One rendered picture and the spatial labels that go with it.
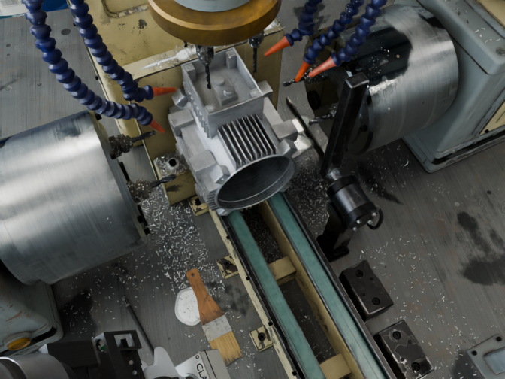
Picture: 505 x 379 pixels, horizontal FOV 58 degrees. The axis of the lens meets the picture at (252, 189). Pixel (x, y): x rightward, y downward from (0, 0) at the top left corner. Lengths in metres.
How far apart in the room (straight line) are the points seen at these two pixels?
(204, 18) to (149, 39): 0.34
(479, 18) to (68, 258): 0.80
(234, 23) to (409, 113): 0.40
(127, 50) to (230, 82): 0.22
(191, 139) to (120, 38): 0.23
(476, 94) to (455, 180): 0.28
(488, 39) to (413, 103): 0.16
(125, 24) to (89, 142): 0.26
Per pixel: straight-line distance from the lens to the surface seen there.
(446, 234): 1.09
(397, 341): 0.92
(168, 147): 0.97
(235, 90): 0.80
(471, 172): 1.20
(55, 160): 0.72
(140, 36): 0.91
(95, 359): 0.54
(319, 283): 0.85
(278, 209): 0.90
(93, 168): 0.70
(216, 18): 0.59
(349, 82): 0.65
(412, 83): 0.85
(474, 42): 0.92
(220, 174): 0.74
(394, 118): 0.85
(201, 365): 0.65
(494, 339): 1.05
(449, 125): 1.03
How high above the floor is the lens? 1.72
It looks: 61 degrees down
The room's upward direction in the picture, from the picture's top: 1 degrees clockwise
